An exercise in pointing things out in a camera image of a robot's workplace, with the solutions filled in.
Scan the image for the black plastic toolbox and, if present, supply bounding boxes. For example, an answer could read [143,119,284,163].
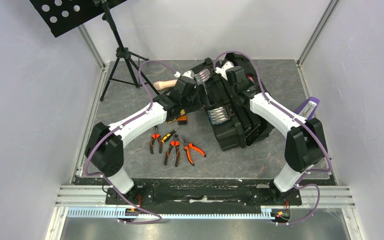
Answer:
[191,53,274,151]

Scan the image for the orange black combination pliers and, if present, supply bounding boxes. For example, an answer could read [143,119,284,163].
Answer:
[163,139,182,168]

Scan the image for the orange black needle-nose pliers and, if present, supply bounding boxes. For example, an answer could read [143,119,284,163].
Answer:
[149,125,165,155]

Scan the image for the orange cutting pliers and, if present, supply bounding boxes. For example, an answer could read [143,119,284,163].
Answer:
[178,134,207,166]

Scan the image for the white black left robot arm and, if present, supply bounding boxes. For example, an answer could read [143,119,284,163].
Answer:
[83,75,199,204]

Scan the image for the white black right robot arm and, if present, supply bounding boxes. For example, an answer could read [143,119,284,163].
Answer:
[216,62,332,204]

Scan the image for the purple plastic scraper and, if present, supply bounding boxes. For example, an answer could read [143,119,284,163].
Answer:
[293,96,320,120]

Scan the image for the black tripod music stand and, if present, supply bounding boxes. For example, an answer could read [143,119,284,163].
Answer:
[30,0,160,102]

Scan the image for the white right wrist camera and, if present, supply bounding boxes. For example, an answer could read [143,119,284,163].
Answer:
[215,60,235,81]

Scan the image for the beige wooden handle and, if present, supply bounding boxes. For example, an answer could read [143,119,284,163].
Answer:
[153,79,178,91]

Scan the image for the wire brush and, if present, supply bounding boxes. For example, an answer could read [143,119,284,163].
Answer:
[176,114,188,126]

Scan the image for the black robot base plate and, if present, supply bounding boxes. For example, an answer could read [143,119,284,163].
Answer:
[104,178,303,215]

